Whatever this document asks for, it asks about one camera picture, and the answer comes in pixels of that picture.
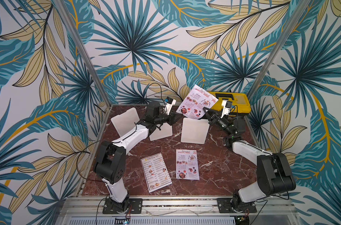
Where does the pink menu sheet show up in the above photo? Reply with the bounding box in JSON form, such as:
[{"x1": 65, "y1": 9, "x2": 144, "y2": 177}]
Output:
[{"x1": 176, "y1": 149, "x2": 199, "y2": 181}]

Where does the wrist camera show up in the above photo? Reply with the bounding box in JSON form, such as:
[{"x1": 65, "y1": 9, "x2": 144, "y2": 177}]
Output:
[
  {"x1": 221, "y1": 100, "x2": 232, "y2": 118},
  {"x1": 164, "y1": 97, "x2": 176, "y2": 115}
]

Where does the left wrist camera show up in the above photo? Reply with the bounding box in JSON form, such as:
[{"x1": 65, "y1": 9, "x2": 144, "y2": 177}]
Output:
[{"x1": 164, "y1": 97, "x2": 176, "y2": 115}]

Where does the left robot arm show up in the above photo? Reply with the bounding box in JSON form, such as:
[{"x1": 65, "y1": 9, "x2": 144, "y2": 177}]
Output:
[{"x1": 93, "y1": 97, "x2": 182, "y2": 212}]

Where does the aluminium front rail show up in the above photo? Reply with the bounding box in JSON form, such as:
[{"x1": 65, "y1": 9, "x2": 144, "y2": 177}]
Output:
[{"x1": 56, "y1": 196, "x2": 301, "y2": 225}]

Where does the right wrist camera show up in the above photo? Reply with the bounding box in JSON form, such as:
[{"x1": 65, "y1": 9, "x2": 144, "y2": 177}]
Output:
[{"x1": 221, "y1": 100, "x2": 232, "y2": 118}]

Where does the left white menu rack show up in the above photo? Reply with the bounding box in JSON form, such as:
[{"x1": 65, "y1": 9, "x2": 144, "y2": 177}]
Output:
[{"x1": 111, "y1": 107, "x2": 139, "y2": 137}]

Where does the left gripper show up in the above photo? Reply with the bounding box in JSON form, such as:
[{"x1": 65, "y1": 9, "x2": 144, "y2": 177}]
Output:
[{"x1": 154, "y1": 109, "x2": 183, "y2": 126}]

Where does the white menu rack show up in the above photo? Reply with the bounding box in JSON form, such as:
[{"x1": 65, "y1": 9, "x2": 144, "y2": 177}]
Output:
[
  {"x1": 149, "y1": 123, "x2": 173, "y2": 141},
  {"x1": 181, "y1": 118, "x2": 210, "y2": 144},
  {"x1": 111, "y1": 107, "x2": 139, "y2": 137}
]

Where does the right white menu rack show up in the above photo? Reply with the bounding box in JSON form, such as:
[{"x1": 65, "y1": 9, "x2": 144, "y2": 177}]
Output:
[{"x1": 181, "y1": 118, "x2": 210, "y2": 144}]

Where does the middle white menu rack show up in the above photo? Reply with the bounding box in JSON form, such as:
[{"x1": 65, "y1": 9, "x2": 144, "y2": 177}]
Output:
[{"x1": 149, "y1": 123, "x2": 173, "y2": 141}]

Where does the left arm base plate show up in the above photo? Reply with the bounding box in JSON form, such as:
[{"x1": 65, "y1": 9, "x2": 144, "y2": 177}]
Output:
[{"x1": 102, "y1": 198, "x2": 143, "y2": 214}]

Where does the yellow black toolbox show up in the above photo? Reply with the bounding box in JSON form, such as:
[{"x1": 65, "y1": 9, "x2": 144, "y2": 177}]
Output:
[{"x1": 209, "y1": 91, "x2": 251, "y2": 117}]

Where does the yellow header menu sheet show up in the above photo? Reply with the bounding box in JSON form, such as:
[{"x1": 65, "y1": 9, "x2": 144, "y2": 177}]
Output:
[{"x1": 141, "y1": 153, "x2": 172, "y2": 193}]

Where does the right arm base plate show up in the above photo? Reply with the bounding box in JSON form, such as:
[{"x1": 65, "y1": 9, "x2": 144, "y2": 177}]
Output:
[{"x1": 216, "y1": 197, "x2": 257, "y2": 214}]

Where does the restaurant special menu sheet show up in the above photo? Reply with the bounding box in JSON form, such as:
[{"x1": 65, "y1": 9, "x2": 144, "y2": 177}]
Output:
[{"x1": 176, "y1": 85, "x2": 218, "y2": 120}]

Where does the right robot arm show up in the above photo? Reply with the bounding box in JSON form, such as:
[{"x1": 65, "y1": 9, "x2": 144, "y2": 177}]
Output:
[{"x1": 203, "y1": 107, "x2": 296, "y2": 213}]

